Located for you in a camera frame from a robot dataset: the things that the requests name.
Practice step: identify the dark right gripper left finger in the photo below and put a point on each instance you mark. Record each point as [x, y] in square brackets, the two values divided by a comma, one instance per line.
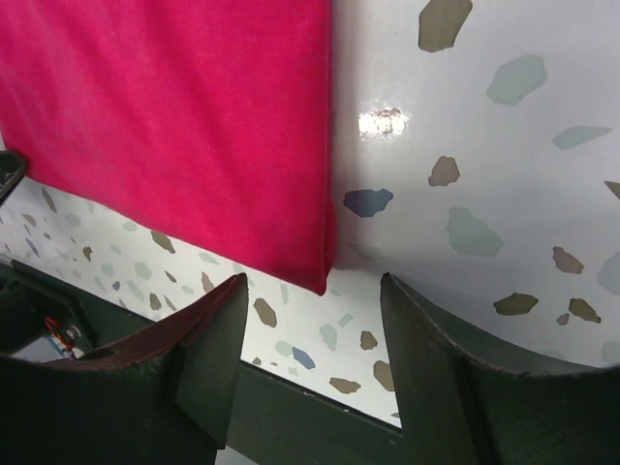
[163, 395]

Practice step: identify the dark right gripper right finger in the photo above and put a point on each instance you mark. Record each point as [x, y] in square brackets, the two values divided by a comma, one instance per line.
[466, 396]

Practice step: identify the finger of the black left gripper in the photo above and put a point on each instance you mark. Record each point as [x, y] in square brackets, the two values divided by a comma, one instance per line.
[13, 167]

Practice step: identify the magenta t shirt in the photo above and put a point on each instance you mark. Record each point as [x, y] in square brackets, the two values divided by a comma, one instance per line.
[205, 120]

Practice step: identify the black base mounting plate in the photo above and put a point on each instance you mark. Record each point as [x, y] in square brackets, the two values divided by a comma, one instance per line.
[272, 422]

